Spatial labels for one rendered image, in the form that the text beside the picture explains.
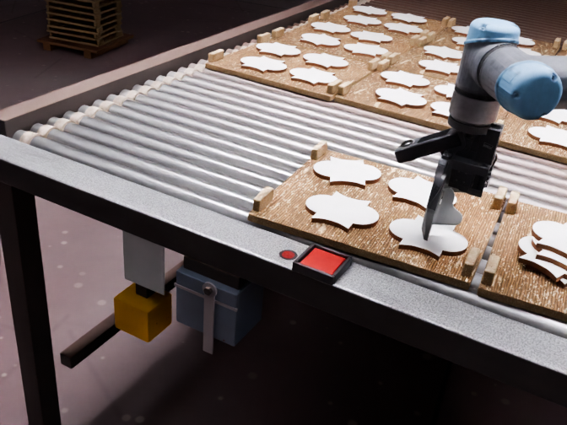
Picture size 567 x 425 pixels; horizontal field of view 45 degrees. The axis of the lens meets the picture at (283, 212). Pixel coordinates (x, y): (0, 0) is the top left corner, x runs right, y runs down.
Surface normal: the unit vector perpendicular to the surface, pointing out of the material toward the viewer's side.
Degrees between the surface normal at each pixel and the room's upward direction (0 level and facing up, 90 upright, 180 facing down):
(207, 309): 90
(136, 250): 90
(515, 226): 0
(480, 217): 0
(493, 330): 0
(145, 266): 90
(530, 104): 91
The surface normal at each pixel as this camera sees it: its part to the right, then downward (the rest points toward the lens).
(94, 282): 0.07, -0.87
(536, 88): 0.19, 0.51
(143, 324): -0.49, 0.39
